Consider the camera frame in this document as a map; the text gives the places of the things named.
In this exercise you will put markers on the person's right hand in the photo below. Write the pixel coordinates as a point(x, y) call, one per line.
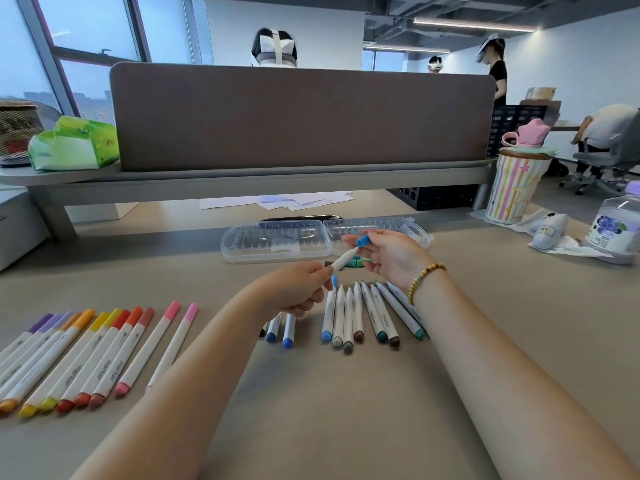
point(400, 257)

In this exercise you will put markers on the person's left hand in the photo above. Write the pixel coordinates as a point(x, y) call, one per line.
point(292, 289)

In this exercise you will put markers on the azure marker cap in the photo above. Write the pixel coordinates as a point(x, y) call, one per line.
point(363, 240)

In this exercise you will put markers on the group of cool-coloured marker caps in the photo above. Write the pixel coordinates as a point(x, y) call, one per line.
point(357, 262)

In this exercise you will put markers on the clear plastic marker case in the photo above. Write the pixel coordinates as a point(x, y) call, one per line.
point(270, 242)

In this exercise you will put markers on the azure-ended white marker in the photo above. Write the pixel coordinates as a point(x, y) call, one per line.
point(345, 259)

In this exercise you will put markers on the group of cool-coloured white markers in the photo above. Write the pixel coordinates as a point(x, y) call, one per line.
point(358, 314)

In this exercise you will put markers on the group of warm-coloured white markers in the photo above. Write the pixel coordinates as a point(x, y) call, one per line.
point(145, 352)

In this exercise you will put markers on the person's right forearm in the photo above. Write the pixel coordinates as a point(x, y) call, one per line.
point(515, 389)

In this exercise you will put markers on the person's left forearm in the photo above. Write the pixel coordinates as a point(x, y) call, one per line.
point(170, 399)

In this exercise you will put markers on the white desk organizer box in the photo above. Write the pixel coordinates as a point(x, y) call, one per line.
point(20, 229)

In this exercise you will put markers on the black smartphone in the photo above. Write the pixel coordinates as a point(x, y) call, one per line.
point(300, 218)

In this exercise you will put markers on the papers with orange sheet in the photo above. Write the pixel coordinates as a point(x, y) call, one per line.
point(260, 201)

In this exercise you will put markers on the grey desk riser shelf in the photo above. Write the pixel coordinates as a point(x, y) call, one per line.
point(250, 183)

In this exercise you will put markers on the striped tumbler pink lid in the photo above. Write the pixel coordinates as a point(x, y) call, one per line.
point(515, 187)

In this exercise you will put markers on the white plush toy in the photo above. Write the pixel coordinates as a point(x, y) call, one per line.
point(549, 232)

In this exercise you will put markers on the black plastic file rack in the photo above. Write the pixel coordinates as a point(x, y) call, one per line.
point(505, 122)

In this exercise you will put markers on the brown fabric desk divider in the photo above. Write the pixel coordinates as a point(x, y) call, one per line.
point(300, 117)

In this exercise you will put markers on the white tissue paper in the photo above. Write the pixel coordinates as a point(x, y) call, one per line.
point(580, 247)

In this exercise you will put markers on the linear ceiling light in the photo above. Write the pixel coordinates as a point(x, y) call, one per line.
point(475, 24)
point(407, 48)

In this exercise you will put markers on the grey office desk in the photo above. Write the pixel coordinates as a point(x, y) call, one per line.
point(565, 127)

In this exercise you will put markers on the clear bottle purple cap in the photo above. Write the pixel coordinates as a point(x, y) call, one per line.
point(612, 229)

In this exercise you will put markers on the green tissue pack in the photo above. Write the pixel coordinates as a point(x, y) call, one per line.
point(70, 147)

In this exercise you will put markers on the black mesh pen holder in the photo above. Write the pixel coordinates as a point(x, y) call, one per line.
point(20, 134)

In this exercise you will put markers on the dark window frame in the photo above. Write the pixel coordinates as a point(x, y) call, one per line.
point(90, 52)

